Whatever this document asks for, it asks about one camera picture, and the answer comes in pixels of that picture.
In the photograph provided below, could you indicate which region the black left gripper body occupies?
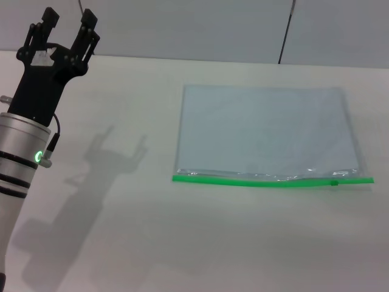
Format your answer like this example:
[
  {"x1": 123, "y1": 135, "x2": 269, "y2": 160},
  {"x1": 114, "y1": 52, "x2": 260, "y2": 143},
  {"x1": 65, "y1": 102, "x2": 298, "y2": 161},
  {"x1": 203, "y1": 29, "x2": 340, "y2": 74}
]
[{"x1": 7, "y1": 43, "x2": 89, "y2": 126}]

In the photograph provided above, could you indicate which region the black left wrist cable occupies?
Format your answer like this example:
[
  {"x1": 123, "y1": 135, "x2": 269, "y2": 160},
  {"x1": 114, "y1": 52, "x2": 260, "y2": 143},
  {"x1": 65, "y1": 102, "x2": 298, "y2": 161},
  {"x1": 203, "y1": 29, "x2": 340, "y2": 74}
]
[{"x1": 44, "y1": 113, "x2": 61, "y2": 159}]

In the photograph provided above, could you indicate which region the clear document bag green zipper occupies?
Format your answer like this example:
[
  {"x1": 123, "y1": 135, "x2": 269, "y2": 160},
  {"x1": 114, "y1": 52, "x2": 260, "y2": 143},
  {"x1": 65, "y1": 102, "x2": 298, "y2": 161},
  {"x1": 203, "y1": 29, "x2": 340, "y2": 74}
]
[{"x1": 171, "y1": 84, "x2": 375, "y2": 187}]

